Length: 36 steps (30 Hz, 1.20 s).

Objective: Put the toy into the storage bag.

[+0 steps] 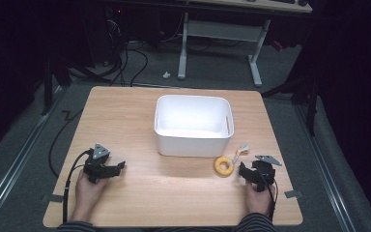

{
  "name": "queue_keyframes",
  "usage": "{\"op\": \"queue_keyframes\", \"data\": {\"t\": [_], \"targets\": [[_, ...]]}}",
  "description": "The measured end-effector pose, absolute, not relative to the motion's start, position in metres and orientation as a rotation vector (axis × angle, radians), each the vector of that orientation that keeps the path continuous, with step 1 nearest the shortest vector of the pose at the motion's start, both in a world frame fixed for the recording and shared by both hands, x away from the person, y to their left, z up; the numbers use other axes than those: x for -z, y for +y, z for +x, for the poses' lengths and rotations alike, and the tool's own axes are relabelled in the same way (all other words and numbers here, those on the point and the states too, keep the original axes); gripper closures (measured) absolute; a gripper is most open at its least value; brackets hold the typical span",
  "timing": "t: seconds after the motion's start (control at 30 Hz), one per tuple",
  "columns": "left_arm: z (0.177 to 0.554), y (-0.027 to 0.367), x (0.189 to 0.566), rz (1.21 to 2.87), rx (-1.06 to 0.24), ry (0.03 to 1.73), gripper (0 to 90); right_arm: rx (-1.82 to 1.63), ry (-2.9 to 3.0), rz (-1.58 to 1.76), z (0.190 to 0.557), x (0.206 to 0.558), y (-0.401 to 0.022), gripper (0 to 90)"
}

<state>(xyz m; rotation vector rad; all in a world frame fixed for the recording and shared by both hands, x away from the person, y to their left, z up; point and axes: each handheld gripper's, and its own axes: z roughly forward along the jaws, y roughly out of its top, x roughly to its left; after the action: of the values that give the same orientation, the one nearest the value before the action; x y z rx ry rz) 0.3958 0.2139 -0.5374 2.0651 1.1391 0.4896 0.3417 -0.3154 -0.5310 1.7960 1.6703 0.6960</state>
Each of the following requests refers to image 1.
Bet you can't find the grey tape piece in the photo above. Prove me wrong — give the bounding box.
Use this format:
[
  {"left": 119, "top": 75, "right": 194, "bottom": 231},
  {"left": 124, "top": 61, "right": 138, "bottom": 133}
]
[
  {"left": 41, "top": 193, "right": 65, "bottom": 204},
  {"left": 283, "top": 189, "right": 303, "bottom": 199}
]

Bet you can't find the bundle of black cables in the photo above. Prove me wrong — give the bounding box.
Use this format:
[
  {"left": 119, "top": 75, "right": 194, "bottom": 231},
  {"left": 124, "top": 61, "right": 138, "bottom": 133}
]
[{"left": 104, "top": 13, "right": 150, "bottom": 88}]

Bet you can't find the yellow ring toy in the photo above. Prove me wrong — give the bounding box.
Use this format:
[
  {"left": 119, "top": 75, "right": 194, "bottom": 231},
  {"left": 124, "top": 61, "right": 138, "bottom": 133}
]
[{"left": 214, "top": 156, "right": 236, "bottom": 178}]

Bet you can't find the metal floor rail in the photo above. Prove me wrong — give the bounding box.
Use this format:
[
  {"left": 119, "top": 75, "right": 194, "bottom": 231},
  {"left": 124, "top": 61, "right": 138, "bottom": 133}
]
[
  {"left": 294, "top": 102, "right": 358, "bottom": 232},
  {"left": 0, "top": 86, "right": 66, "bottom": 226}
]

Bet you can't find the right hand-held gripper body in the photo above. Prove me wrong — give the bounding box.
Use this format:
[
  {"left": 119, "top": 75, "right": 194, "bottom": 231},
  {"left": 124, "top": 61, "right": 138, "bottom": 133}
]
[{"left": 250, "top": 155, "right": 283, "bottom": 193}]

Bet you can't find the person's left hand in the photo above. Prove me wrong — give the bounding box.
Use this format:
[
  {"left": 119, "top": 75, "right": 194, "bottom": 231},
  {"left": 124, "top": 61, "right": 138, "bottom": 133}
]
[{"left": 73, "top": 169, "right": 110, "bottom": 217}]

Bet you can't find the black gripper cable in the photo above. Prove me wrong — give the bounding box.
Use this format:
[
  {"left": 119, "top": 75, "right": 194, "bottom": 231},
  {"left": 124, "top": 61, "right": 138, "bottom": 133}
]
[
  {"left": 258, "top": 169, "right": 279, "bottom": 222},
  {"left": 62, "top": 149, "right": 95, "bottom": 224}
]

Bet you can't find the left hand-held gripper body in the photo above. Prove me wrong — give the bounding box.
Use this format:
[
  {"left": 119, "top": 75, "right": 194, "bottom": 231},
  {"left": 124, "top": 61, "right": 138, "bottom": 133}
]
[{"left": 82, "top": 143, "right": 118, "bottom": 185}]

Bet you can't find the white metal frame desk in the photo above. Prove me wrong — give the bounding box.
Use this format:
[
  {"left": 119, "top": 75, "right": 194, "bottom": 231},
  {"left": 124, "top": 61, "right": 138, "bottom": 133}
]
[{"left": 109, "top": 0, "right": 314, "bottom": 88}]

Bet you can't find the person's right hand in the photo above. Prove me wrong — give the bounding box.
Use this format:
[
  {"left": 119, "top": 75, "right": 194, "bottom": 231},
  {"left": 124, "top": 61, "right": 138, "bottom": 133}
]
[{"left": 244, "top": 179, "right": 277, "bottom": 217}]

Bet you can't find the white plastic bin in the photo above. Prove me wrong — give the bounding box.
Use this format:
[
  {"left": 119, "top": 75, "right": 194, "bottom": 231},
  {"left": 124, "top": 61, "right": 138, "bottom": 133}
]
[{"left": 154, "top": 94, "right": 235, "bottom": 159}]

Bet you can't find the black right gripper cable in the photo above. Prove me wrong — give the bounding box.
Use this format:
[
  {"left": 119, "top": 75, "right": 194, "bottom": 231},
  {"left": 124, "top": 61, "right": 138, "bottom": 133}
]
[{"left": 258, "top": 169, "right": 279, "bottom": 222}]

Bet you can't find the small white orange cord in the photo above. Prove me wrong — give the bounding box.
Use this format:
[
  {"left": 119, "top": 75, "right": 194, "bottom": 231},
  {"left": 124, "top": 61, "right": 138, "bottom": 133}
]
[{"left": 232, "top": 144, "right": 250, "bottom": 166}]

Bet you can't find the black floor cable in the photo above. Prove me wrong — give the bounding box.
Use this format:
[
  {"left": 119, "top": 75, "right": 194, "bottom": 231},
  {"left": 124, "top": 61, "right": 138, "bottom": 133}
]
[{"left": 47, "top": 108, "right": 84, "bottom": 179}]

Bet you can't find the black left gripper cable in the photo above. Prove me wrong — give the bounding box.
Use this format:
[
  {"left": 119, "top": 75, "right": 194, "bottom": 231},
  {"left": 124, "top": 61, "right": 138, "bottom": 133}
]
[{"left": 62, "top": 149, "right": 95, "bottom": 224}]

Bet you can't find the black metal stand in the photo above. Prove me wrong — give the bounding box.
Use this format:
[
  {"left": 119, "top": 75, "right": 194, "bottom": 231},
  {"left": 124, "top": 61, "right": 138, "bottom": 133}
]
[
  {"left": 40, "top": 44, "right": 73, "bottom": 117},
  {"left": 260, "top": 61, "right": 322, "bottom": 137}
]

